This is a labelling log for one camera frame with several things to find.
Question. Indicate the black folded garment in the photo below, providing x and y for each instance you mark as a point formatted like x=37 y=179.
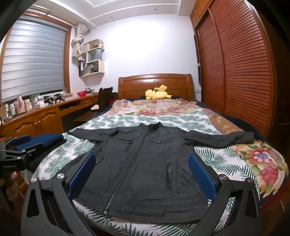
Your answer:
x=38 y=157

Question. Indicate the wooden louvred wardrobe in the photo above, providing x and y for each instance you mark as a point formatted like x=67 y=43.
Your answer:
x=237 y=56

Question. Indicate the wooden window frame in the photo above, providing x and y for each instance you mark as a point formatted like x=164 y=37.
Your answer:
x=67 y=56

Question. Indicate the grey window blind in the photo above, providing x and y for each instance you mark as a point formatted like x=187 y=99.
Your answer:
x=31 y=63

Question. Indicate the wooden desk with cabinets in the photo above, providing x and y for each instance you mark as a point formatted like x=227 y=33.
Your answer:
x=45 y=118

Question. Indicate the red bowl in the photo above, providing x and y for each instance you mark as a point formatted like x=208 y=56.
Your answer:
x=82 y=93

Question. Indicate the black tools on desk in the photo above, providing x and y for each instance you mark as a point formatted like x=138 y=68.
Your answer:
x=53 y=99

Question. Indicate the dark wooden chair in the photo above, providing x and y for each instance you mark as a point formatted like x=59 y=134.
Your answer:
x=105 y=95

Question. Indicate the black binder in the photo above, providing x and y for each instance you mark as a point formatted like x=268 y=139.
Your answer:
x=81 y=68

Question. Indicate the silver pot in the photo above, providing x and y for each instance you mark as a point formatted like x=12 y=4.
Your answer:
x=90 y=90

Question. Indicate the pink bottle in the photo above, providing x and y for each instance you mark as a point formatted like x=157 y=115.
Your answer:
x=20 y=105

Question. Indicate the bed with leaf-print cover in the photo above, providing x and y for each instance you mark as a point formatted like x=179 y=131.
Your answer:
x=56 y=158

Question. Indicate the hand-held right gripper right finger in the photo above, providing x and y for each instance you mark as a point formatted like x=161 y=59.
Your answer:
x=201 y=179

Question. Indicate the row of books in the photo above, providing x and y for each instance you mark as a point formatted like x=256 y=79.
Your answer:
x=91 y=68

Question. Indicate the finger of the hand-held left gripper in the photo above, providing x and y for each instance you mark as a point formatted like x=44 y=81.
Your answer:
x=31 y=151
x=22 y=139

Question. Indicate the wooden bed headboard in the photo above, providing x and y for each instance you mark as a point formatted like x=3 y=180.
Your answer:
x=136 y=86

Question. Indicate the white wall shelf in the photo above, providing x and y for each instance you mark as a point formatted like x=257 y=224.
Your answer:
x=101 y=68

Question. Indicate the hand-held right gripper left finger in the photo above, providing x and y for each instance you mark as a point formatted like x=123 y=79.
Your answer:
x=82 y=174

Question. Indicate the yellow plush toy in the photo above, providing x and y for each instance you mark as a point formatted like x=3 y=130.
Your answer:
x=156 y=94

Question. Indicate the tied beige curtain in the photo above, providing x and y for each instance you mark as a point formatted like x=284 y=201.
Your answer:
x=77 y=43

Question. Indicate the black button shirt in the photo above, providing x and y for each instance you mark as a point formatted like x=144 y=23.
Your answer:
x=140 y=170

